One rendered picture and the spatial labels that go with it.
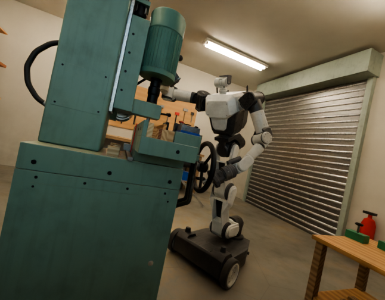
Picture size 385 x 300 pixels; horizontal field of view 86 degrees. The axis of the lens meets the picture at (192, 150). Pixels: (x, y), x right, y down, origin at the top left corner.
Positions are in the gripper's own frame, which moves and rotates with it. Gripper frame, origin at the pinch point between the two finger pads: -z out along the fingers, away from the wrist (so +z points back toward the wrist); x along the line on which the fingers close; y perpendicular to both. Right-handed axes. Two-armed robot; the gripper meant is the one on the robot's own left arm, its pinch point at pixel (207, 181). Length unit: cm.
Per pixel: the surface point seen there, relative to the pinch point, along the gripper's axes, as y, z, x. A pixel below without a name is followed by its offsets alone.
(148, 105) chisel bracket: 44, -21, 25
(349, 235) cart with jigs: -37, 78, -58
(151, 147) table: 52, -29, -9
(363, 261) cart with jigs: -10, 50, -70
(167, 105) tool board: -158, 73, 297
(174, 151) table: 49, -22, -11
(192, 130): 35.1, -5.4, 9.2
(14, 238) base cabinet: 32, -81, -10
